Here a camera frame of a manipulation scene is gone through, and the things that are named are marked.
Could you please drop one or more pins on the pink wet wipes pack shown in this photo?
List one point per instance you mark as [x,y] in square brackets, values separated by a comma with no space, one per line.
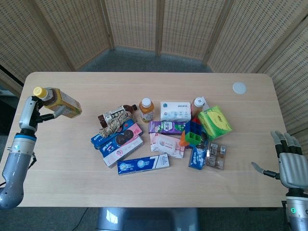
[166,145]

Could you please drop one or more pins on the dark tea bottle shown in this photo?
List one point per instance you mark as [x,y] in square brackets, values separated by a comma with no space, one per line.
[115,115]

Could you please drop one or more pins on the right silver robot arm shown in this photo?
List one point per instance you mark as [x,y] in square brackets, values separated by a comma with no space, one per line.
[298,211]

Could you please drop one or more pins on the clear pack of chocolates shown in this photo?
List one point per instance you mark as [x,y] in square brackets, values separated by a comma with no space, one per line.
[215,156]

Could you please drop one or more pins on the yellow-capped tea bottle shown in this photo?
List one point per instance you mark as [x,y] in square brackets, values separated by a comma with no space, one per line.
[60,102]

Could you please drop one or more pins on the woven bamboo folding screen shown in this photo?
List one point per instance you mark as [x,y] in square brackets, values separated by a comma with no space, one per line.
[154,31]

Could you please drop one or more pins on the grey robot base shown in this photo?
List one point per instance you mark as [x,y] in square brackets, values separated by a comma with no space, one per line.
[146,219]

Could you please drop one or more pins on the orange juice bottle white cap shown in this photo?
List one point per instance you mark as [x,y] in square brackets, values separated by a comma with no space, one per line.
[146,109]

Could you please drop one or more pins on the blue oreo cookie box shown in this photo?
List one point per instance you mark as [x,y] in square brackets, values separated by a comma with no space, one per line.
[120,134]

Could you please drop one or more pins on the white tissue pack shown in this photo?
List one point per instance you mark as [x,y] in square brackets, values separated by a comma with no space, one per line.
[175,111]

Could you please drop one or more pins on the white pink toothpaste box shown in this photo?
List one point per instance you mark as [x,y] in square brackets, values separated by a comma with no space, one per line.
[122,152]

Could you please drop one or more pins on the blue white toothpaste box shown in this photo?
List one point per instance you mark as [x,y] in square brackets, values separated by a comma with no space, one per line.
[144,164]

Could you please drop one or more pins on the colourful toy block set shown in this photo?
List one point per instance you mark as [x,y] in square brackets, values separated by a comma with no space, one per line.
[193,134]

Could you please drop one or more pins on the brown drink bottle white cap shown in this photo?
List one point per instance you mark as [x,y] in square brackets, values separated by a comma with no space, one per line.
[197,106]

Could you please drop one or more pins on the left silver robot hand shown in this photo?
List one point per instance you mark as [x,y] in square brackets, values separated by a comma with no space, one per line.
[31,113]

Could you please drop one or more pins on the blue snack box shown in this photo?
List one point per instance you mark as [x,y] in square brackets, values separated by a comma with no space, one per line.
[198,156]

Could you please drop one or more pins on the green tissue pack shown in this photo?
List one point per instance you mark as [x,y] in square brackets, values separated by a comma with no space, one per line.
[215,121]

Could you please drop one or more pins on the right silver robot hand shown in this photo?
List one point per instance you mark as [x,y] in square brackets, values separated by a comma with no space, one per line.
[290,163]

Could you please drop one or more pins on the purple milk carton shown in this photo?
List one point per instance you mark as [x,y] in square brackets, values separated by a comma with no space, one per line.
[166,127]

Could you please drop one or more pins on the blue pink toothpaste box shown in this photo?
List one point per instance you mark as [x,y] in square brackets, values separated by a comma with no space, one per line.
[122,142]

